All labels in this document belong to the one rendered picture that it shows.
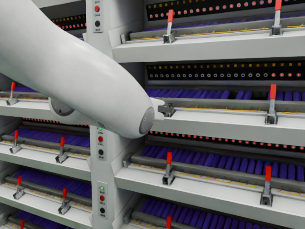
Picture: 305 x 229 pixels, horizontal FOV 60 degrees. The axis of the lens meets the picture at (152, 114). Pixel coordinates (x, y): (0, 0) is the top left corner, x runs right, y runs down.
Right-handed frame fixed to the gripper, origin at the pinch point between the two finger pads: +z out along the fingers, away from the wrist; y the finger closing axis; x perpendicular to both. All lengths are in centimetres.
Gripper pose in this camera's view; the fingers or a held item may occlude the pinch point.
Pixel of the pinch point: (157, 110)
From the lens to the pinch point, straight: 68.4
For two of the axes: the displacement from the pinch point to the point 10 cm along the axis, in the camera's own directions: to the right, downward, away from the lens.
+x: 0.8, -10.0, 0.2
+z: 4.7, 0.5, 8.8
